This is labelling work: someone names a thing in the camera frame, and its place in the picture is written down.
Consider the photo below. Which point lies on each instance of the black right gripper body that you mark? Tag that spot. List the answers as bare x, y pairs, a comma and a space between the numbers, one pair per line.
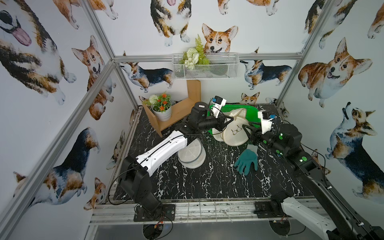
258, 137

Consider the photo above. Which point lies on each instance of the artificial fern and white flowers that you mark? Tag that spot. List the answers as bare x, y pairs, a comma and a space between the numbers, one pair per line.
195, 56

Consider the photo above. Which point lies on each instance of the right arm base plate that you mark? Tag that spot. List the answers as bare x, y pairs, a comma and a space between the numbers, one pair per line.
269, 209

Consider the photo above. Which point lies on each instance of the wooden shelf stand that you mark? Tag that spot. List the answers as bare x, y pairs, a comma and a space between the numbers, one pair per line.
179, 110

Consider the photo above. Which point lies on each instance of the white plant pot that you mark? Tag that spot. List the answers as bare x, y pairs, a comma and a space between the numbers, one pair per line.
163, 116

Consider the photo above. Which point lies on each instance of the teal rubber glove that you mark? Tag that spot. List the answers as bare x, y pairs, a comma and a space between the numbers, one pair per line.
247, 158

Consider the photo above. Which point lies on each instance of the white wire wall basket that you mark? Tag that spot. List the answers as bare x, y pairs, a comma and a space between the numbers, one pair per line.
217, 66

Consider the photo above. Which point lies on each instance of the artificial flower plant in pot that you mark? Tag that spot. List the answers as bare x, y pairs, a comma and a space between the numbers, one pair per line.
159, 103

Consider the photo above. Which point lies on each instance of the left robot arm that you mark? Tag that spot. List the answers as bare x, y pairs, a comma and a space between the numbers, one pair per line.
135, 179

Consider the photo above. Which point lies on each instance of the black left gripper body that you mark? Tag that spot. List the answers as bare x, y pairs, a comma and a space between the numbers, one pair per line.
220, 121

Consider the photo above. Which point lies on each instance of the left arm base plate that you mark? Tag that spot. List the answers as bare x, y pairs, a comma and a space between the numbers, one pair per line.
164, 212

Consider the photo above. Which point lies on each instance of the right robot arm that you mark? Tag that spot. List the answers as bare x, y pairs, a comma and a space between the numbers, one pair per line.
343, 223

